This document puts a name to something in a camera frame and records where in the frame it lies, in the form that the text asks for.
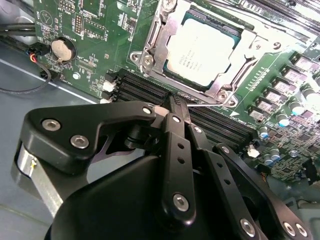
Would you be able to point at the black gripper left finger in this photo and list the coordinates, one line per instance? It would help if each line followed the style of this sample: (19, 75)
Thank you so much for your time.
(62, 130)

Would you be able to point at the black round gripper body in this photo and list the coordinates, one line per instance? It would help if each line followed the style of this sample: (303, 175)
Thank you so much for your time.
(120, 200)

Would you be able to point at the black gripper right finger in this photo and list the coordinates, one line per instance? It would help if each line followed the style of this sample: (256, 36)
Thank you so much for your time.
(225, 175)

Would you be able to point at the metal socket cover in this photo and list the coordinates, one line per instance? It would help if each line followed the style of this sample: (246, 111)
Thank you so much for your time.
(166, 37)

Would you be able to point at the silver CPU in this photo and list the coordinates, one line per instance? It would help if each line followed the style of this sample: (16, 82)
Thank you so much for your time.
(200, 52)

